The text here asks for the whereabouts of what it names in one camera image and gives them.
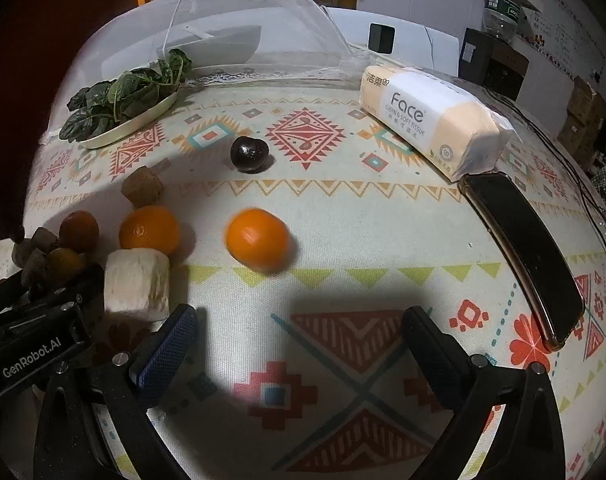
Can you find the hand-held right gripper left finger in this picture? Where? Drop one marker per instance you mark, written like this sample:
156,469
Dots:
169,352

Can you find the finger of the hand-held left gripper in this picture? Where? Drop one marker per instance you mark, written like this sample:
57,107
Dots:
85,285

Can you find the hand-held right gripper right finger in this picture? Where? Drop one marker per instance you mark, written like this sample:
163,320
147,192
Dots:
430,355

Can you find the small tangerine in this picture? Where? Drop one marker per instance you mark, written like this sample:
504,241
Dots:
64,262
78,231

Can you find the white food chunk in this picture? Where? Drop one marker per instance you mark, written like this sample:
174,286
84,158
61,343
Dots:
137,285

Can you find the orange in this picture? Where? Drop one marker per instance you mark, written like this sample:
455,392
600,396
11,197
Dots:
149,230
258,241

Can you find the beige-brown food chunk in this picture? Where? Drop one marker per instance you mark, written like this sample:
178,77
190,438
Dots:
142,187

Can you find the dark purple round fruit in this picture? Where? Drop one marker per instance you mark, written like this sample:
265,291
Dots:
250,155

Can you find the patterned tablecloth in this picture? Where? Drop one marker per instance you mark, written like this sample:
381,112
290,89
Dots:
383,220

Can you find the pale oval plate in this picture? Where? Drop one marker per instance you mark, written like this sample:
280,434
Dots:
128,127

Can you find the plate of green vegetables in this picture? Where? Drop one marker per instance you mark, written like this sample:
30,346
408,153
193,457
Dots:
133,95

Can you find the tissue pack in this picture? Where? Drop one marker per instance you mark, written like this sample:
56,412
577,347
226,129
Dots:
433,120

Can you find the cardboard box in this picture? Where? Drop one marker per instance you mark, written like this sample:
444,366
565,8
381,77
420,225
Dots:
583,97
573,132

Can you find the grey bowl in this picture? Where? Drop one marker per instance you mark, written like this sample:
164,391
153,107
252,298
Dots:
223,42

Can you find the black cabinet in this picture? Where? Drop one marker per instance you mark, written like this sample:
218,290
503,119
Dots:
493,62

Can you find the black box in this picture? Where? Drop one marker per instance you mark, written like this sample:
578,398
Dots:
381,38

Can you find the white mesh food cover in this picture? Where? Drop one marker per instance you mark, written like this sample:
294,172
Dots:
263,5

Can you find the large water bottle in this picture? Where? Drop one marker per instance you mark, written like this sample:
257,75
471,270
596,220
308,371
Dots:
500,10

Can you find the wall poster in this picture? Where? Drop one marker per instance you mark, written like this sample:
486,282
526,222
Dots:
563,25

